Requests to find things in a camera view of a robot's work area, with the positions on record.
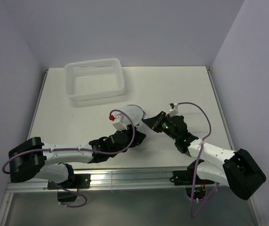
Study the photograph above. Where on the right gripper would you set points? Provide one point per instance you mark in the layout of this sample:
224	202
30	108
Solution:
155	122

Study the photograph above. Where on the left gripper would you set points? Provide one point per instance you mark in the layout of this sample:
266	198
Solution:
138	137

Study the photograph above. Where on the white mesh laundry bag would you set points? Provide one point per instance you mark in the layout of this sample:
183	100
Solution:
135	113

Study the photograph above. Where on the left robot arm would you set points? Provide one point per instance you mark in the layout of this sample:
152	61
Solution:
35	159

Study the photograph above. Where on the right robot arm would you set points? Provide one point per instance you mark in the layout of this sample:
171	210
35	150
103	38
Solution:
235	169

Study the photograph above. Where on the white plastic basket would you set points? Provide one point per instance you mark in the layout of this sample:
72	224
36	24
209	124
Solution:
94	79

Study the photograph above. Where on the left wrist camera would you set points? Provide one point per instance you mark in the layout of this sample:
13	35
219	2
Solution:
117	121

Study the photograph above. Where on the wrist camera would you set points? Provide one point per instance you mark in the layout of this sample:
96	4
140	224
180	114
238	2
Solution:
173	109
117	121

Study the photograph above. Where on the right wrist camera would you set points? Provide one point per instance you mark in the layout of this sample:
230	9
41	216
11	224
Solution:
173	109

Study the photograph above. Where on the aluminium rail frame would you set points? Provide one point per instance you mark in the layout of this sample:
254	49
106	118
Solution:
62	122

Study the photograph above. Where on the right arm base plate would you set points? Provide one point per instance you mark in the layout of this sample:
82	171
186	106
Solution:
185	178

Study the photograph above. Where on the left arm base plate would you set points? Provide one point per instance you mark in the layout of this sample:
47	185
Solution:
75	181

